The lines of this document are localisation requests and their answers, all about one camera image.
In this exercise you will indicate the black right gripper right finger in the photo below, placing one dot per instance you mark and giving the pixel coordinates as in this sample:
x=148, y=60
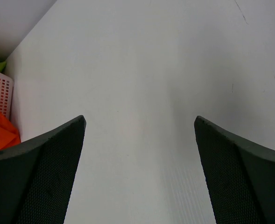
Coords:
x=240, y=175

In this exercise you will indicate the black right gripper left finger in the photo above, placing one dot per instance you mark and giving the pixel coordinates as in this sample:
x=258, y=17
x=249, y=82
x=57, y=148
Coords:
x=37, y=176

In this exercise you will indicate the white perforated plastic basket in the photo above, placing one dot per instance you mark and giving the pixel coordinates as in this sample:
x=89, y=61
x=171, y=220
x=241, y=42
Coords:
x=6, y=92

